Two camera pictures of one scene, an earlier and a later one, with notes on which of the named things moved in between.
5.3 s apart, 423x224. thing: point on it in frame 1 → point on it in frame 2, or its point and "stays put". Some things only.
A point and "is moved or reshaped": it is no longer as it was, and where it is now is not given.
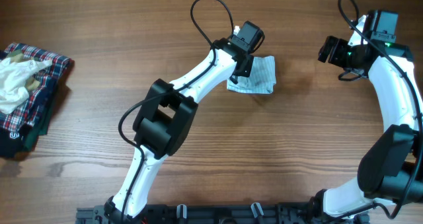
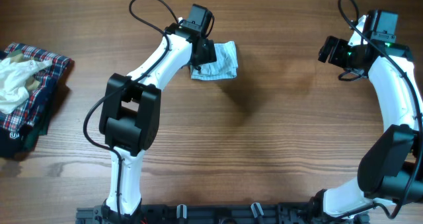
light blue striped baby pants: x=261 y=80 is moved or reshaped
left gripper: x=246 y=69 → x=208 y=51
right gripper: x=340 y=45 stays put
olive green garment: x=31 y=82 stays put
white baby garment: x=14 y=92 stays put
